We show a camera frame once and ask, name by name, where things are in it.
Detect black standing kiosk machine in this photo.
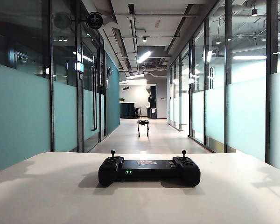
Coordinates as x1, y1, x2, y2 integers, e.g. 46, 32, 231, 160
147, 94, 157, 119

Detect long black door handle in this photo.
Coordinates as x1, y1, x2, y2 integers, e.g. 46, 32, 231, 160
91, 54, 98, 131

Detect black quadruped robot dog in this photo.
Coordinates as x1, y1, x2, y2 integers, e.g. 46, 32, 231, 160
137, 119, 150, 138

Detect dark teal counter cabinet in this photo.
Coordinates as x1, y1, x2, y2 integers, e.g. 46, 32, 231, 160
119, 102, 136, 119

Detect black dual-joystick remote control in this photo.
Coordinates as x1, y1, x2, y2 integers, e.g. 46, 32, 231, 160
98, 149, 201, 188

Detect white linear ceiling light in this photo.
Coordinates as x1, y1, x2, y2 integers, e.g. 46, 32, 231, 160
137, 50, 153, 64

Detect round black hanging sign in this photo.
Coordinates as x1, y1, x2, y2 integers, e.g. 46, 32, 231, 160
86, 11, 104, 29

